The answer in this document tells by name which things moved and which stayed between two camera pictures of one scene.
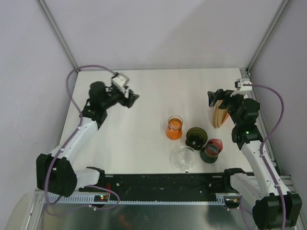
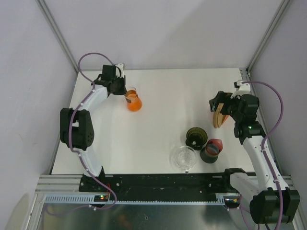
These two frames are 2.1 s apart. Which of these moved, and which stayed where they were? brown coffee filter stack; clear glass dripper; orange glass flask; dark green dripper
Moved: orange glass flask
Stayed: clear glass dripper; brown coffee filter stack; dark green dripper
